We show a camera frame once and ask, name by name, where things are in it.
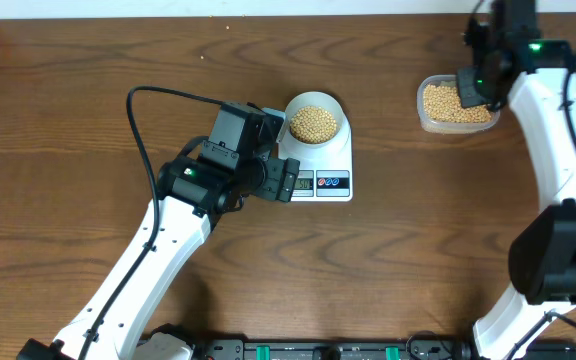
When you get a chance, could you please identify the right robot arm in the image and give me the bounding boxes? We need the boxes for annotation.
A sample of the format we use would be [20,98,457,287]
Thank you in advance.
[453,0,576,360]

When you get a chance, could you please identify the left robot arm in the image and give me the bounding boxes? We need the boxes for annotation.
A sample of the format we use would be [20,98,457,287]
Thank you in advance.
[18,102,299,360]

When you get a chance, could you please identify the white digital kitchen scale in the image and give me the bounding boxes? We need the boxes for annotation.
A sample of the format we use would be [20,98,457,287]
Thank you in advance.
[278,115,354,202]

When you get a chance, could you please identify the soybeans in bowl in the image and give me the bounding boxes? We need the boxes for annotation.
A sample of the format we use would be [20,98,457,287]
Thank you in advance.
[290,106,339,144]

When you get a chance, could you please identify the grey round bowl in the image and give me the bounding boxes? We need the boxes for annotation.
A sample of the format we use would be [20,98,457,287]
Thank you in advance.
[285,91,344,145]

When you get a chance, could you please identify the soybeans pile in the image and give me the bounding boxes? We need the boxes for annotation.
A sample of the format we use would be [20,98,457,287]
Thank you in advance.
[423,85,492,123]

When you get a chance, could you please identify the clear plastic container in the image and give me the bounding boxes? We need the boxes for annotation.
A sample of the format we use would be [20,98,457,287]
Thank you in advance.
[417,75,500,135]

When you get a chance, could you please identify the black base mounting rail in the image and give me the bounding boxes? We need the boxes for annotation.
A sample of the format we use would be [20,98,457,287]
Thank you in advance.
[137,337,576,360]

